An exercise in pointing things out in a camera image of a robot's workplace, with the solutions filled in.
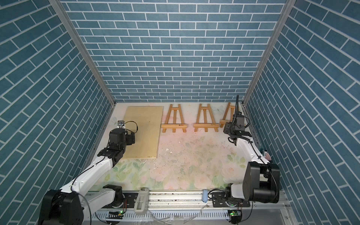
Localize aluminium front rail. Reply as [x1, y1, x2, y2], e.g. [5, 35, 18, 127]
[84, 190, 297, 225]

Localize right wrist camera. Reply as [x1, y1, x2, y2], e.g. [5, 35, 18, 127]
[233, 112, 245, 131]

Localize left green circuit board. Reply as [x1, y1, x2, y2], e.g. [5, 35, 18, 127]
[106, 211, 124, 220]

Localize plywood canvas board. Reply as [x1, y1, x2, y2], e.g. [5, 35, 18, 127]
[123, 106, 163, 159]

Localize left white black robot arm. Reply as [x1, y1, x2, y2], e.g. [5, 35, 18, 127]
[38, 128, 135, 225]

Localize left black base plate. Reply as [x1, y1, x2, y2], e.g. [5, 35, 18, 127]
[102, 192, 138, 209]

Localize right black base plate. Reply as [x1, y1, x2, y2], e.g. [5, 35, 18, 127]
[208, 192, 251, 208]

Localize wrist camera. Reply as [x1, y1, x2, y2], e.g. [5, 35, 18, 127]
[117, 120, 126, 129]
[233, 112, 245, 131]

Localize green circuit board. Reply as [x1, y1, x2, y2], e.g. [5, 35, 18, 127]
[228, 210, 242, 217]
[106, 211, 124, 220]

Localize right green circuit board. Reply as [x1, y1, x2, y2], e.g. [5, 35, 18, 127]
[228, 210, 242, 217]

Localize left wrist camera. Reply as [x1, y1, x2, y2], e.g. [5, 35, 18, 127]
[117, 120, 126, 129]

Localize blue rail clip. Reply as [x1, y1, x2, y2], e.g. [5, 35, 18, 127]
[202, 189, 209, 203]

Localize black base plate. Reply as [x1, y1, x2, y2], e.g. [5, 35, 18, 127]
[208, 192, 251, 208]
[102, 192, 138, 209]

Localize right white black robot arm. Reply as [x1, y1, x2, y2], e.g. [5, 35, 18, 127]
[224, 122, 280, 203]

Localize grey rail clamp handle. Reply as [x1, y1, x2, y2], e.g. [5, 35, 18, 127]
[134, 187, 150, 216]

